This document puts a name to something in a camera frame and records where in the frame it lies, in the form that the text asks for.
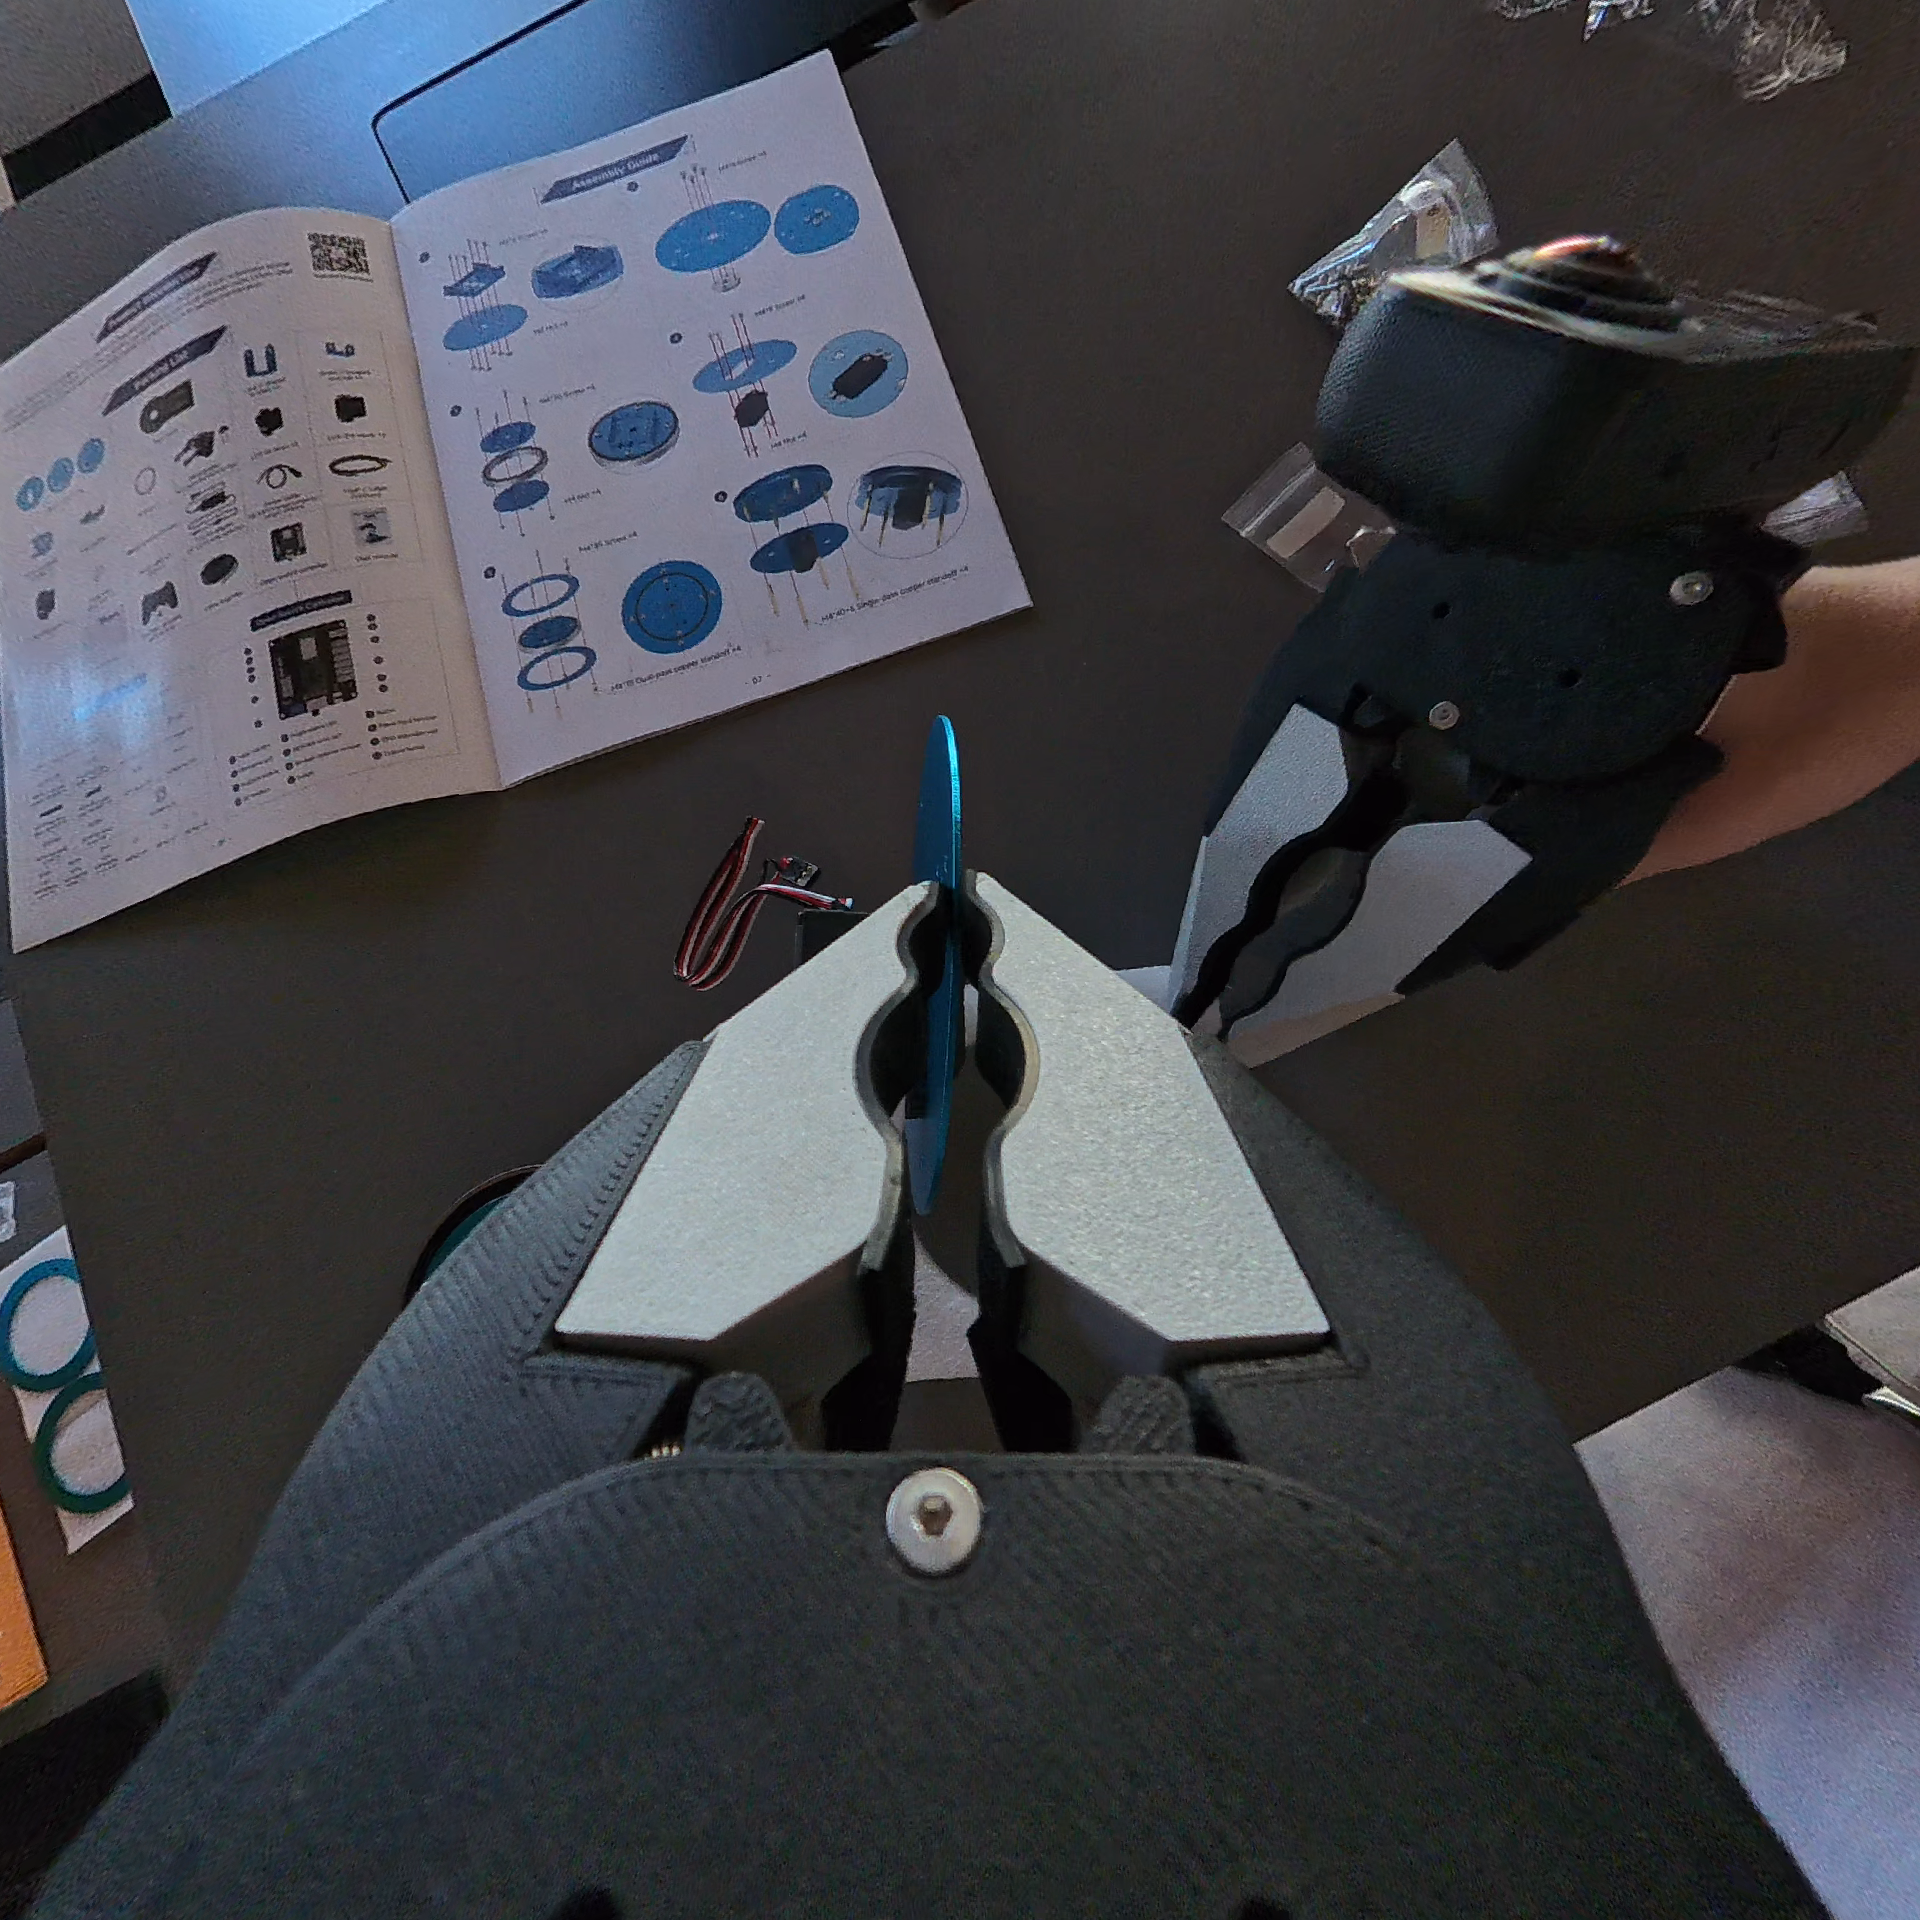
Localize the teal ring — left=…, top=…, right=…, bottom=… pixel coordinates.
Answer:
left=31, top=1371, right=135, bottom=1510
left=0, top=1256, right=100, bottom=1389

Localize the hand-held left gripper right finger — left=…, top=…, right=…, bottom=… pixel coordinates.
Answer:
left=966, top=872, right=1335, bottom=1454

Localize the teal round base plate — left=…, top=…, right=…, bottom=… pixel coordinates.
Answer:
left=404, top=1168, right=543, bottom=1310

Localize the open assembly manual booklet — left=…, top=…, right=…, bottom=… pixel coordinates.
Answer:
left=0, top=47, right=1038, bottom=953

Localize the person's right forearm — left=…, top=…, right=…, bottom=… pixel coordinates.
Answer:
left=1628, top=558, right=1920, bottom=887

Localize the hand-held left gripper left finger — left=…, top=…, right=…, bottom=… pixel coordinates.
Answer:
left=551, top=881, right=924, bottom=1454

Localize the white backing sheet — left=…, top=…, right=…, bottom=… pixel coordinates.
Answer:
left=0, top=1223, right=140, bottom=1557

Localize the dark monitor stand base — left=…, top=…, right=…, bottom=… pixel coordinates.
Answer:
left=373, top=0, right=849, bottom=205

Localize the red black white servo cable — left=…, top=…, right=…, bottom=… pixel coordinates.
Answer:
left=670, top=816, right=864, bottom=991

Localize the blue metal disc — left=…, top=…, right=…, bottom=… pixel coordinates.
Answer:
left=903, top=715, right=961, bottom=1213

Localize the clear bag of screws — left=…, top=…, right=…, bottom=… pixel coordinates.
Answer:
left=1288, top=141, right=1502, bottom=325

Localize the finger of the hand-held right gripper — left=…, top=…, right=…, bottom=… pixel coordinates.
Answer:
left=1169, top=696, right=1404, bottom=1037
left=1222, top=814, right=1536, bottom=1070

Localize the pale blue screen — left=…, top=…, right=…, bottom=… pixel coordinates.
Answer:
left=127, top=0, right=722, bottom=115

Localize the orange flat pad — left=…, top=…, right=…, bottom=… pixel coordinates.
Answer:
left=0, top=1498, right=49, bottom=1712

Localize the small clear zip bag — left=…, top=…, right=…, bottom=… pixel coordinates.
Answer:
left=1222, top=447, right=1400, bottom=597

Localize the dark desk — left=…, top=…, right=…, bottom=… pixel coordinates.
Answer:
left=0, top=0, right=1920, bottom=1728

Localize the crumpled clear plastic wrap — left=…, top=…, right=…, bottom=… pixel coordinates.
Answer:
left=1485, top=0, right=1920, bottom=99

